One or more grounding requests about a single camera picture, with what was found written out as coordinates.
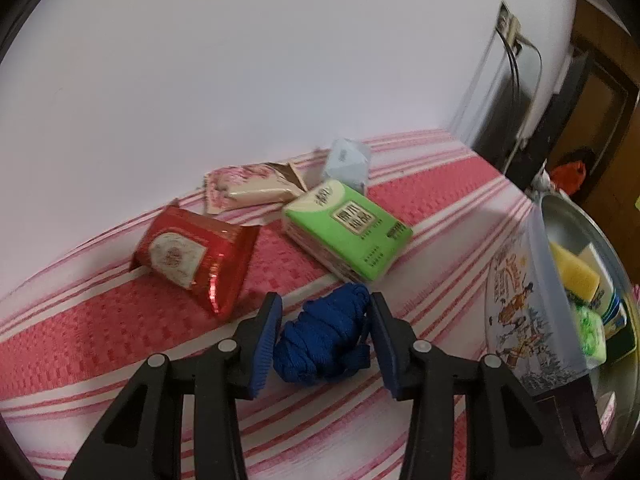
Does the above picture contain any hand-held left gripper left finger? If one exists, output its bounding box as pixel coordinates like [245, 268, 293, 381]
[62, 292, 283, 480]

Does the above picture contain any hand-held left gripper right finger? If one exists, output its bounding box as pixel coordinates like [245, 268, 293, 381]
[369, 291, 583, 480]

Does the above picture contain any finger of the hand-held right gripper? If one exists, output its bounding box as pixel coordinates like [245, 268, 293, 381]
[535, 375, 616, 466]

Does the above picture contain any blue rope bundle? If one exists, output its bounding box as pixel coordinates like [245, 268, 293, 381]
[272, 282, 373, 386]

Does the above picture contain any green scrubber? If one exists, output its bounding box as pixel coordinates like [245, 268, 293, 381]
[570, 302, 608, 363]

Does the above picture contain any round printed metal tin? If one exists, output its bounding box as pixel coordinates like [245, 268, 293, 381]
[484, 192, 640, 466]

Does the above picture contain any yellow white box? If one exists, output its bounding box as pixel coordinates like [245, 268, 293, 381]
[582, 242, 628, 341]

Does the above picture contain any yellow sponge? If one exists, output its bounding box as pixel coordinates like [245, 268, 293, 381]
[549, 241, 601, 301]

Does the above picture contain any red foil packet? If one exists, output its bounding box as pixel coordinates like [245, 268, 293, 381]
[131, 205, 261, 321]

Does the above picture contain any large green tissue pack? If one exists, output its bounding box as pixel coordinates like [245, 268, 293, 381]
[282, 180, 414, 282]

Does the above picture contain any pink white packet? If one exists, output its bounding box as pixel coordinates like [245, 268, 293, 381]
[204, 161, 308, 216]

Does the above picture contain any light blue tissue pack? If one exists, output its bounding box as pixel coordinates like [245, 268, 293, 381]
[325, 138, 373, 196]

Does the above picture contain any orange plastic bag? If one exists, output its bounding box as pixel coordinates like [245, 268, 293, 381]
[550, 160, 587, 196]

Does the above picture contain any black television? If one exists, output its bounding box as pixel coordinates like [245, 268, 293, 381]
[470, 50, 588, 191]

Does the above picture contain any brown wooden wardrobe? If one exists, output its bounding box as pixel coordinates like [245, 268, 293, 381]
[550, 0, 640, 211]

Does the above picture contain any grey cable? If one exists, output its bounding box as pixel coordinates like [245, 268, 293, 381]
[504, 35, 525, 153]

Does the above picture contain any white cable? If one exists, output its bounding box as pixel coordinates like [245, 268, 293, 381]
[515, 35, 544, 153]

